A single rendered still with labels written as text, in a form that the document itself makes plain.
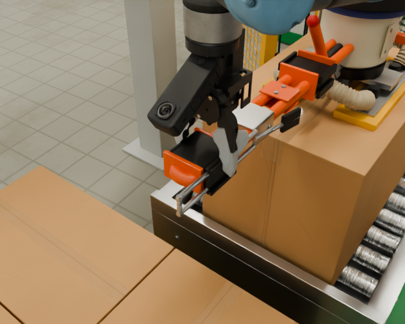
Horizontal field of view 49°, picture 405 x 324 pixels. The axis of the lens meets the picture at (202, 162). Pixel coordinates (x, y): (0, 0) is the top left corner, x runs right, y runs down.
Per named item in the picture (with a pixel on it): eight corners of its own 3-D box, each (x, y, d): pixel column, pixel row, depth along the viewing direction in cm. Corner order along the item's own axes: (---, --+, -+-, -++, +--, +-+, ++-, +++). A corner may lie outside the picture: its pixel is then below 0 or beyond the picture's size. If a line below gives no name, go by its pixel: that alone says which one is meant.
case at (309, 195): (299, 128, 167) (316, 26, 141) (405, 171, 148) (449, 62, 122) (202, 222, 130) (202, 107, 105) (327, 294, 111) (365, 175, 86)
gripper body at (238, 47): (251, 107, 66) (258, 29, 58) (218, 134, 61) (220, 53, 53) (211, 90, 70) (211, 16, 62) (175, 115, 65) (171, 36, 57)
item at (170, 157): (197, 150, 75) (196, 126, 72) (232, 167, 72) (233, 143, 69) (164, 175, 70) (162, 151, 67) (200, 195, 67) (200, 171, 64)
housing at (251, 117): (242, 119, 83) (243, 99, 80) (274, 132, 80) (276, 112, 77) (220, 137, 79) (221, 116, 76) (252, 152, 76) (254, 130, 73)
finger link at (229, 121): (246, 149, 63) (229, 92, 59) (240, 154, 62) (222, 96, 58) (220, 147, 66) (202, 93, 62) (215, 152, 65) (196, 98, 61)
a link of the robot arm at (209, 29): (220, 18, 50) (166, 2, 54) (218, 56, 53) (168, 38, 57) (255, 0, 55) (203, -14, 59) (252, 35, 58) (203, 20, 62)
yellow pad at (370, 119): (384, 62, 122) (389, 45, 119) (422, 72, 118) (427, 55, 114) (331, 117, 102) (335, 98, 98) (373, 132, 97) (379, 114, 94)
